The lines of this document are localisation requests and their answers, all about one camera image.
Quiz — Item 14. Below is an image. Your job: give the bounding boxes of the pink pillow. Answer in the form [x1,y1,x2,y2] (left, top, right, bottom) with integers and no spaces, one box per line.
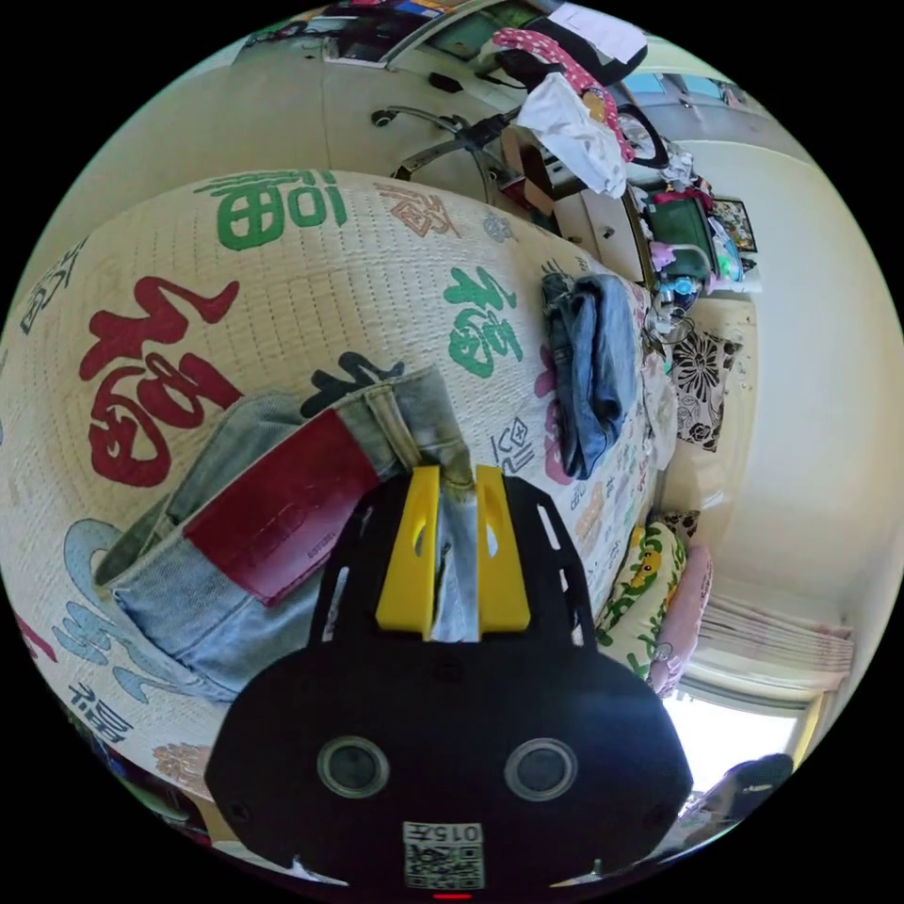
[646,543,715,701]

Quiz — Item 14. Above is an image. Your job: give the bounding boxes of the pile of clothes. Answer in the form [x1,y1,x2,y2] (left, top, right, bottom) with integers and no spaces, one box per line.
[541,273,641,481]

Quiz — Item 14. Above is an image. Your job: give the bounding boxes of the blue jeans with red trim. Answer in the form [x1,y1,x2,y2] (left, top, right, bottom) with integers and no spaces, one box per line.
[92,365,483,706]

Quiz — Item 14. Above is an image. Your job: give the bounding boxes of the exercise bike draped with clothes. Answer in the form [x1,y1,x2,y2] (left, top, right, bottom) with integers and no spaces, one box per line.
[372,19,670,213]

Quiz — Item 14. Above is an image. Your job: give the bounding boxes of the yellow and green printed pillow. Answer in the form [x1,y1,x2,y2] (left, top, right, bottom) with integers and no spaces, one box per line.
[597,523,687,684]

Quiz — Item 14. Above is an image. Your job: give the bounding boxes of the striped curtain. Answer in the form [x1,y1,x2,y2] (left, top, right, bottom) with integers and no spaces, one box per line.
[690,591,856,704]

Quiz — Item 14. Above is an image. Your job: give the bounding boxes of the black and white flowered cushion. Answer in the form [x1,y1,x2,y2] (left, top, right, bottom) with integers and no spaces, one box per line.
[667,329,744,454]

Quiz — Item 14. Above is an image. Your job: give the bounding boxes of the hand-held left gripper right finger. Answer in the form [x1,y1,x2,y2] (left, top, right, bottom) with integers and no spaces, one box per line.
[475,463,532,633]

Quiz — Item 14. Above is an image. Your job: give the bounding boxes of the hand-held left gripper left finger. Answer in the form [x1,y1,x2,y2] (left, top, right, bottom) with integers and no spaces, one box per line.
[375,465,440,642]

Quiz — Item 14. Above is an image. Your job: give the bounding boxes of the cluttered cupboard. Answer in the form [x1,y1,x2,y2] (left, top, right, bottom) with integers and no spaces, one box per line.
[554,152,761,333]

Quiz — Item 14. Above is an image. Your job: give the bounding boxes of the window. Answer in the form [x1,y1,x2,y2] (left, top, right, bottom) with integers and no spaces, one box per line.
[662,676,824,796]

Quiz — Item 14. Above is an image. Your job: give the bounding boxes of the bed with printed woven mat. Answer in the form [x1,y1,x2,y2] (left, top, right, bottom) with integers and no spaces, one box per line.
[0,169,690,803]

